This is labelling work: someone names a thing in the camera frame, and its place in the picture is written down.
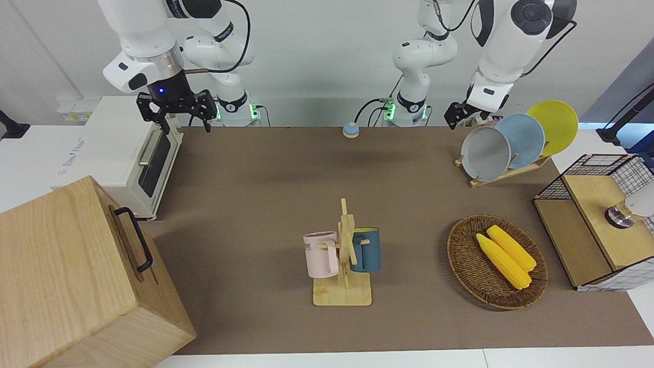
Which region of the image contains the gray plate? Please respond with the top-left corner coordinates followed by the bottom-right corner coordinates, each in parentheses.
top-left (460, 126), bottom-right (512, 182)

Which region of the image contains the black camera stand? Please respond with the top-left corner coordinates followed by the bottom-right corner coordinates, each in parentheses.
top-left (595, 84), bottom-right (654, 147)
top-left (0, 109), bottom-right (31, 140)

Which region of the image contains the wire box with wooden lid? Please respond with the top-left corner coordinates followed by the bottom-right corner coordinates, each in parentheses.
top-left (533, 153), bottom-right (654, 292)

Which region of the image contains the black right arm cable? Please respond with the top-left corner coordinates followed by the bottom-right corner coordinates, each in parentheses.
top-left (185, 0), bottom-right (252, 75)

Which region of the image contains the wooden drawer cabinet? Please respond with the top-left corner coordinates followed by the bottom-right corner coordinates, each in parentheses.
top-left (0, 175), bottom-right (198, 368)

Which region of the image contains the brown wicker basket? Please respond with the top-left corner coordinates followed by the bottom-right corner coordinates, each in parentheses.
top-left (447, 214), bottom-right (549, 311)

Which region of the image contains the yellow corn cob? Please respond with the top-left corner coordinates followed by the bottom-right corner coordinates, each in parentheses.
top-left (486, 225), bottom-right (538, 272)
top-left (476, 233), bottom-right (533, 291)

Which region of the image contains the wooden plate rack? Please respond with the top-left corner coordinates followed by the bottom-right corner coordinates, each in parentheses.
top-left (454, 152), bottom-right (552, 188)

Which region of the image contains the black cabinet handle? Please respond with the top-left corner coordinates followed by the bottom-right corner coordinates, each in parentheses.
top-left (113, 207), bottom-right (154, 273)

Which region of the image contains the yellow plate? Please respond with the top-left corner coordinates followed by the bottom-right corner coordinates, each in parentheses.
top-left (526, 100), bottom-right (579, 157)

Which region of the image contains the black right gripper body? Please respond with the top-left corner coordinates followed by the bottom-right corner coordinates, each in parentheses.
top-left (136, 89), bottom-right (216, 122)

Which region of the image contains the teal mug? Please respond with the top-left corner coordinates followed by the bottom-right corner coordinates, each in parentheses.
top-left (350, 227), bottom-right (383, 273)

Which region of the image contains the wooden mug tree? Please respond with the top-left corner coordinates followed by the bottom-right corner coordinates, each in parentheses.
top-left (313, 198), bottom-right (373, 307)

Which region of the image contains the light blue plate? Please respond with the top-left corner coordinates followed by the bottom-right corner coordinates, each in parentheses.
top-left (495, 113), bottom-right (546, 170)

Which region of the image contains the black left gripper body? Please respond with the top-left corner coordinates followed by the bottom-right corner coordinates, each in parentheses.
top-left (443, 101), bottom-right (479, 131)

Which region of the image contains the pink mug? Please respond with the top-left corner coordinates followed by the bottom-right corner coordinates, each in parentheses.
top-left (303, 231), bottom-right (340, 280)

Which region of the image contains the white toaster oven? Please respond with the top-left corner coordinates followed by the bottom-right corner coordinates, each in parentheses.
top-left (51, 96), bottom-right (184, 221)

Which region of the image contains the white wall socket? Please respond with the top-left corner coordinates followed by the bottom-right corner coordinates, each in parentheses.
top-left (56, 100), bottom-right (96, 123)

